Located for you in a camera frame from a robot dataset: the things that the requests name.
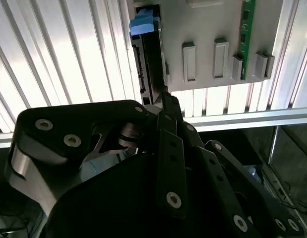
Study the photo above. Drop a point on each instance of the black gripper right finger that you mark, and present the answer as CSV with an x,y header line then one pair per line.
x,y
217,173

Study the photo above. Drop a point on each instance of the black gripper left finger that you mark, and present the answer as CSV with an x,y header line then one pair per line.
x,y
56,119

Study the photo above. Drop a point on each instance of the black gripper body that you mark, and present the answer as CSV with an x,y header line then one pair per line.
x,y
113,203

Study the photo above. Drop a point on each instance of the hard disk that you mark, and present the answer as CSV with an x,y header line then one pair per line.
x,y
150,62

